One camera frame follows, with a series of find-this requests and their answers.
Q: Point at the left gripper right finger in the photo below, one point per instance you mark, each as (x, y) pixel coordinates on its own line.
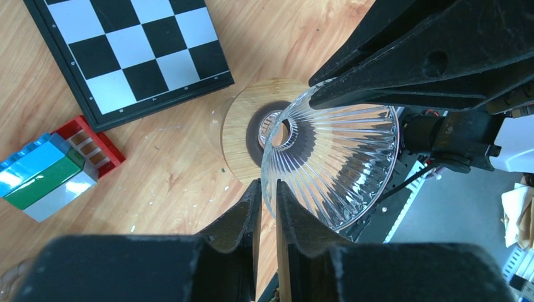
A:
(317, 264)

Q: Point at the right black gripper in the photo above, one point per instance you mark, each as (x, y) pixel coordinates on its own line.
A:
(452, 55)

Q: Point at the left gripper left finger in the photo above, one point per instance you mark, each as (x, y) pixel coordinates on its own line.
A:
(219, 263)

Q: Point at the small clear glass cup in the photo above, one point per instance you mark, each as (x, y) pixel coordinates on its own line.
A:
(336, 161)

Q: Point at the red toy brick stack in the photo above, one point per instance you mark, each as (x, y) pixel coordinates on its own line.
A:
(57, 168)

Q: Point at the clear glass beaker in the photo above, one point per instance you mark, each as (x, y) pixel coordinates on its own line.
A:
(216, 123)

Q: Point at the black white chessboard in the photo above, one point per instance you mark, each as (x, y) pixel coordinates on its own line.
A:
(124, 60)

